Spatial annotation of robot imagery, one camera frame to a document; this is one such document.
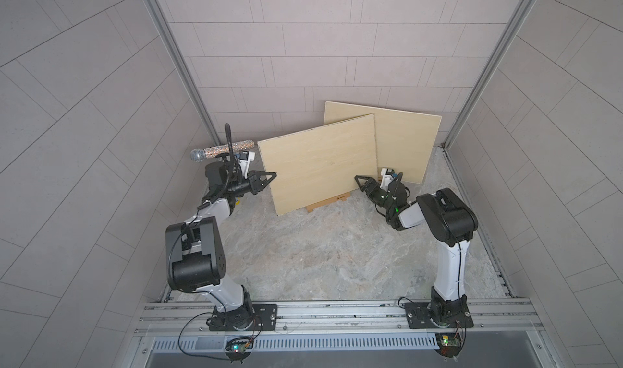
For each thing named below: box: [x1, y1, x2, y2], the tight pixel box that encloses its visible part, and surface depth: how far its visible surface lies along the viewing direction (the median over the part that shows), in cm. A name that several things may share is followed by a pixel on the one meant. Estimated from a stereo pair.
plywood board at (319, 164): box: [257, 113, 377, 217], surface depth 87 cm
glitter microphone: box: [189, 140, 255, 163], surface depth 84 cm
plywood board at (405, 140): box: [323, 101, 443, 184], surface depth 93 cm
